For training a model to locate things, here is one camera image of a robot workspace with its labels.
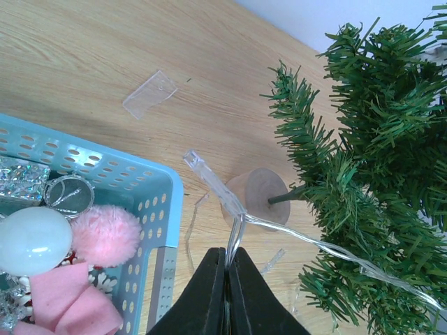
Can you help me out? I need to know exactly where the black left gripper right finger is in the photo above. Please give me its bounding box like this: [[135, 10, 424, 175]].
[[228, 248, 309, 335]]

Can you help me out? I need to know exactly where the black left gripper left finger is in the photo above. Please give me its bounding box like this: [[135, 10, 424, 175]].
[[148, 248, 226, 335]]

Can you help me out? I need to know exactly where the clear fairy light string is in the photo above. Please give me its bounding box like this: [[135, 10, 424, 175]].
[[182, 149, 443, 332]]

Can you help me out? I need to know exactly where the clear plastic battery box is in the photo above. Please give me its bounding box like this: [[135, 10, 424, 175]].
[[122, 70, 177, 119]]

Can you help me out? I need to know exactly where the wooden tree base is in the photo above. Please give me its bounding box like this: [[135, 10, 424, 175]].
[[226, 167, 291, 225]]

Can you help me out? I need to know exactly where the small green christmas tree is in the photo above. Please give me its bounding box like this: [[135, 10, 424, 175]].
[[268, 5, 446, 334]]

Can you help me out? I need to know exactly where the pink pompom ornament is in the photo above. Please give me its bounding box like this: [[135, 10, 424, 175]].
[[71, 205, 142, 268]]

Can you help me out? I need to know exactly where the light blue plastic basket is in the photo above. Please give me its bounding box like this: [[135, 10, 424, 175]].
[[1, 115, 183, 334]]

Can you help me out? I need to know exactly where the pink felt ornament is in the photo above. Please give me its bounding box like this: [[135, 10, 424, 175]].
[[13, 262, 123, 335]]

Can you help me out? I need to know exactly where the white ball ornament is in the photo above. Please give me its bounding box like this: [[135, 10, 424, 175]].
[[1, 207, 73, 276]]

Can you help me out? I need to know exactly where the silver glitter gift ornament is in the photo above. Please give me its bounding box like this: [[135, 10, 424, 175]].
[[1, 156, 51, 207]]

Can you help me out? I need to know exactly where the clear ring ornament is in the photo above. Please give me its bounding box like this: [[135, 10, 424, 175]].
[[43, 174, 95, 219]]

